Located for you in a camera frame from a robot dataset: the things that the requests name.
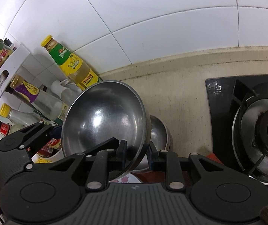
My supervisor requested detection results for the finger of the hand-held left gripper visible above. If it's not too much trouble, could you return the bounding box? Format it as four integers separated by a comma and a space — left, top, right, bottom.
14, 121, 63, 151

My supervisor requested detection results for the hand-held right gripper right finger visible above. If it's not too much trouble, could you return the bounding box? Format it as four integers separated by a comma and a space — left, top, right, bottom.
147, 143, 234, 192

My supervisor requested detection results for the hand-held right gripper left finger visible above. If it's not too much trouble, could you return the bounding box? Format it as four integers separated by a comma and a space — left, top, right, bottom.
37, 137, 128, 192

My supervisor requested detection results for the white floral plate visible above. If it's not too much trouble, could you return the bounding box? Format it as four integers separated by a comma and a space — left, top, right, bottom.
109, 173, 142, 185

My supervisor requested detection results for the black cap red label bottle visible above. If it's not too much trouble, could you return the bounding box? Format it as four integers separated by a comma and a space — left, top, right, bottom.
0, 118, 11, 136

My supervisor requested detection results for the yellow cap red label bottle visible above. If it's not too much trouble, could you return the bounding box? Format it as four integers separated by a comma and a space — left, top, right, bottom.
0, 103, 63, 158

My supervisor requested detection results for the white plastic bottle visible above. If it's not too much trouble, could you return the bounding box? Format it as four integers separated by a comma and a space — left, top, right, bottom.
50, 79, 83, 104

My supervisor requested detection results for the purple label glass bottle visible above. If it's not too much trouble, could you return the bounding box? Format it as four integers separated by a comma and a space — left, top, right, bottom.
9, 74, 70, 121

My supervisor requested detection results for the red cloth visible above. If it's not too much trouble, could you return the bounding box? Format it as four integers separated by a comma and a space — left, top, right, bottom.
139, 153, 222, 185

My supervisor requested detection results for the yellow green label oil bottle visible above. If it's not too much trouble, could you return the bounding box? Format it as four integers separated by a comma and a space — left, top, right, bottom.
41, 35, 102, 91

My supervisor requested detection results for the white rotating spice rack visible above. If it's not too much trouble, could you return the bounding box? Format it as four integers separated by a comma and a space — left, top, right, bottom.
0, 43, 66, 164

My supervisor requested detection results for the black gas stove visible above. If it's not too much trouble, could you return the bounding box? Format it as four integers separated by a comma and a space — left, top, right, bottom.
205, 74, 268, 186

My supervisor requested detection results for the small dark cap bottle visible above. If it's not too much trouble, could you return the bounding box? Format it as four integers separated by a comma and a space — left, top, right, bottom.
4, 37, 17, 52

